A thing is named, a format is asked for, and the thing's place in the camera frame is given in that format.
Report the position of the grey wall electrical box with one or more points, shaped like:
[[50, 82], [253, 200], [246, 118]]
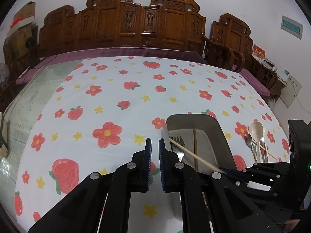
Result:
[[292, 27]]

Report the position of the white device on side table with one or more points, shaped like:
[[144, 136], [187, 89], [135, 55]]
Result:
[[282, 73]]

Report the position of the top cardboard box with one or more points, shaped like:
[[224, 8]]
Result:
[[28, 10]]

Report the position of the purple bench cushion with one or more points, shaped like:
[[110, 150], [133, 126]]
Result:
[[191, 56]]

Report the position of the red calendar box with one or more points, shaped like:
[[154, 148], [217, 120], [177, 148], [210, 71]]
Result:
[[258, 52]]

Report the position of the large cream plastic spoon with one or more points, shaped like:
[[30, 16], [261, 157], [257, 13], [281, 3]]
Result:
[[256, 131]]

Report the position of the plastic bag on floor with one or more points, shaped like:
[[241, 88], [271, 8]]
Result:
[[4, 75]]

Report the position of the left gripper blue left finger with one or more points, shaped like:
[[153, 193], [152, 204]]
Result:
[[100, 203]]

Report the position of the wooden side table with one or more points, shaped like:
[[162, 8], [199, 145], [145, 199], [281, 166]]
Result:
[[268, 78]]

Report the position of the carved wooden armchair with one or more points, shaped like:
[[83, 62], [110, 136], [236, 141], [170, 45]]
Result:
[[230, 45]]

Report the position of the light bamboo chopstick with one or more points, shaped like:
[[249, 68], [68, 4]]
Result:
[[211, 166], [266, 150]]

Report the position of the large steel spoon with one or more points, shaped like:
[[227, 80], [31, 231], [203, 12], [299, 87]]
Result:
[[263, 150]]

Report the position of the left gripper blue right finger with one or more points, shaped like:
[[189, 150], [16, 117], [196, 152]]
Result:
[[210, 203]]

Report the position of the carved wooden sofa bench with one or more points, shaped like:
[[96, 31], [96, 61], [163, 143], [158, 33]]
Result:
[[168, 24]]

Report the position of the steel fork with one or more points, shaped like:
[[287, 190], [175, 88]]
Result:
[[176, 149]]

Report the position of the small steel spoon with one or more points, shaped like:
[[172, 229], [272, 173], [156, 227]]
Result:
[[249, 143]]

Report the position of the metal rectangular tray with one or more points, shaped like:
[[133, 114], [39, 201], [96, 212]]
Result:
[[202, 135]]

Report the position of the strawberry flower tablecloth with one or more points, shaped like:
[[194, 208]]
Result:
[[106, 108]]

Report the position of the purple armchair cushion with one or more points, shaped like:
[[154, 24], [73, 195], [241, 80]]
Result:
[[255, 83]]

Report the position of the white wall panel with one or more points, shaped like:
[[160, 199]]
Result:
[[290, 92]]

